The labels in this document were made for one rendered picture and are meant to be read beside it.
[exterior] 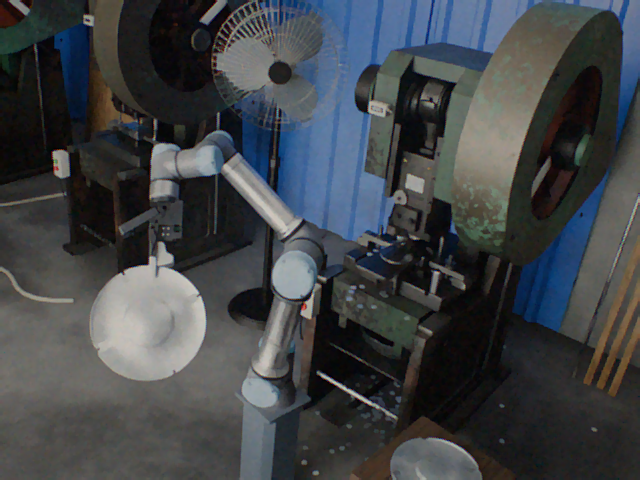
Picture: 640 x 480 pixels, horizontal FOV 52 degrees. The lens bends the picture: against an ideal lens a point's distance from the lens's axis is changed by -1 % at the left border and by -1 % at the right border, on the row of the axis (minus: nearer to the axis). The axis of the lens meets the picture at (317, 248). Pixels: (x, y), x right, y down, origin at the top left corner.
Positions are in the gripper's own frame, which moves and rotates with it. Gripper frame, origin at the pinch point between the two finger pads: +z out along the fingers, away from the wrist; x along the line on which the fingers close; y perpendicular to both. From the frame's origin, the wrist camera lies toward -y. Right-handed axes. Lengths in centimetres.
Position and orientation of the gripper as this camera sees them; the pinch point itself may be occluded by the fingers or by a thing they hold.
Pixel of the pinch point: (151, 273)
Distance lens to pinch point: 173.8
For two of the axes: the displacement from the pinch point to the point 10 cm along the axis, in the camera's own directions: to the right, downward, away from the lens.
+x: -1.5, 2.9, 9.5
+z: 0.2, 9.6, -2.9
